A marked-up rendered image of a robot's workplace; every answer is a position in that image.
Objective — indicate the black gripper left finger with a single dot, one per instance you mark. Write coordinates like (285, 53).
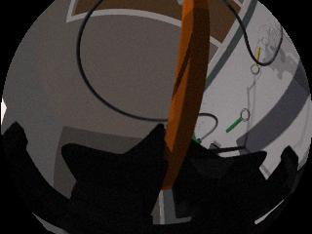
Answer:
(140, 171)

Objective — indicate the orange handle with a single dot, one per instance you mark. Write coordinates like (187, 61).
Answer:
(190, 80)

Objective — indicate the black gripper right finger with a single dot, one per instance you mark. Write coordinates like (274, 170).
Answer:
(202, 174)

